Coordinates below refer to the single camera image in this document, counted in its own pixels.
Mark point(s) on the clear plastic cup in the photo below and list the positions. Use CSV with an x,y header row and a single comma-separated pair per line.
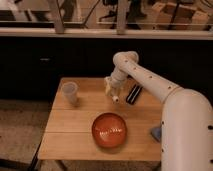
x,y
69,90

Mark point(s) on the wooden table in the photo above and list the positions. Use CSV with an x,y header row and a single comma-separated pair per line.
x,y
68,132

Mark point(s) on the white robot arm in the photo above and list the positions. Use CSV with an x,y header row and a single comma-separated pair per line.
x,y
187,116

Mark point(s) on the blue sponge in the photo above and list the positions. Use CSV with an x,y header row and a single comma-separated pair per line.
x,y
156,133

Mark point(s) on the black rectangular case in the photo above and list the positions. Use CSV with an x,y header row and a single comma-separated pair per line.
x,y
133,94

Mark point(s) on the black office chair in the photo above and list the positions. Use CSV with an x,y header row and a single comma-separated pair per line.
x,y
106,12

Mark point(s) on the dark cabinet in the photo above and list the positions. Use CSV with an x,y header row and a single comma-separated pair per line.
x,y
31,67

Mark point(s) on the cardboard boxes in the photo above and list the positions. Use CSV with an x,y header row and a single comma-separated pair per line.
x,y
179,17

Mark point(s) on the orange round bowl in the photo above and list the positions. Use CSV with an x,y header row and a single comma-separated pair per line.
x,y
109,130

